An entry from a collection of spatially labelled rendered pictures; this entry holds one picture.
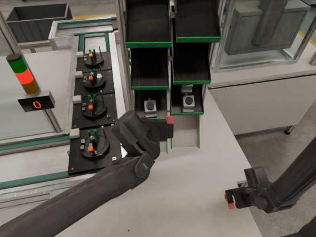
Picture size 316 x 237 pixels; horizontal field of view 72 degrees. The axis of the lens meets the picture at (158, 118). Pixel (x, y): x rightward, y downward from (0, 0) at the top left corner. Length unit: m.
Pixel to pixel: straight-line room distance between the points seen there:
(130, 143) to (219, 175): 0.72
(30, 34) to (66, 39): 0.87
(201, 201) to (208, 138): 0.37
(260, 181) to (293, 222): 1.45
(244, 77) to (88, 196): 1.48
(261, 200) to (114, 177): 0.43
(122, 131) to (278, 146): 2.19
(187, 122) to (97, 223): 0.59
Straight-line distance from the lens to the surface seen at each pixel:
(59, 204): 0.43
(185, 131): 1.03
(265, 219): 2.11
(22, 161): 1.27
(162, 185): 1.08
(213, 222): 1.05
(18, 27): 2.89
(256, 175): 0.76
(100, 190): 0.46
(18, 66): 0.94
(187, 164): 1.15
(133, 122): 0.50
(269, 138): 2.59
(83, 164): 1.06
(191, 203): 1.06
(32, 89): 1.00
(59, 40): 2.09
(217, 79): 1.66
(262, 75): 1.82
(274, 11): 1.66
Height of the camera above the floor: 1.84
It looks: 48 degrees down
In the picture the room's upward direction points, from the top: straight up
